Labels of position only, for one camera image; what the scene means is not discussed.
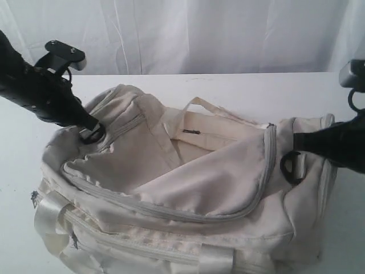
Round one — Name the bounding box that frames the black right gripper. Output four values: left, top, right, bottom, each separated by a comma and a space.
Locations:
293, 109, 364, 173

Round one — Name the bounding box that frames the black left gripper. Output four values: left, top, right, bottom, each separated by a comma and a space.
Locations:
22, 65, 99, 131

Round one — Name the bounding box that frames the cream fabric duffel bag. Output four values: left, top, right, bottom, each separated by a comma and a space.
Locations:
33, 84, 336, 273

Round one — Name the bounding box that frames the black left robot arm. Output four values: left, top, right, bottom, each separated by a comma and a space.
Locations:
1, 33, 105, 132

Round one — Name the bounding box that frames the white backdrop curtain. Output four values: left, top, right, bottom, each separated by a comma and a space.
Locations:
1, 1, 364, 75

